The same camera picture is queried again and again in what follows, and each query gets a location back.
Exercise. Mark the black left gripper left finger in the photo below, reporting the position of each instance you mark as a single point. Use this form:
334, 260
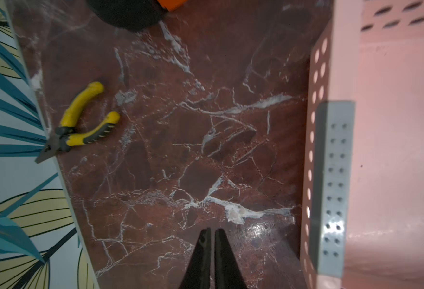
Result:
197, 275

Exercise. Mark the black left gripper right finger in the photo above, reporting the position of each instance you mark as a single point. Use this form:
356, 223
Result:
226, 269

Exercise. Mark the pink perforated plastic basket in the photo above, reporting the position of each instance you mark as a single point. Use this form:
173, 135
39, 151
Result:
363, 189

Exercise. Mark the black plastic tool case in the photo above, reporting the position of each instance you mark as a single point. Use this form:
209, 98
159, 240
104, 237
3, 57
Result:
133, 15

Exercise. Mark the yellow handled small pliers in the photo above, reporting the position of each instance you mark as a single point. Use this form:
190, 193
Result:
65, 137

